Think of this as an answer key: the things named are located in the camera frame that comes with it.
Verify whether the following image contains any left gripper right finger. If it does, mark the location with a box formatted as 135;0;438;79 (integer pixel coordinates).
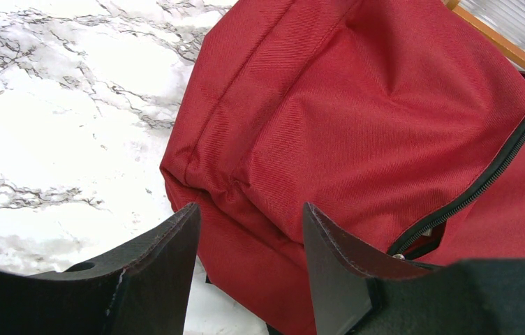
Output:
303;203;525;334

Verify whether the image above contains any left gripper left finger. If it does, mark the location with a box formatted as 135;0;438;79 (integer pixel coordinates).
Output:
0;203;201;334

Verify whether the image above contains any red student backpack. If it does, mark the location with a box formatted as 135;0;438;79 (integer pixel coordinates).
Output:
160;1;525;334

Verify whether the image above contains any orange wooden shelf rack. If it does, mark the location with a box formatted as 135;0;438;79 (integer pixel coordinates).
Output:
442;0;525;70

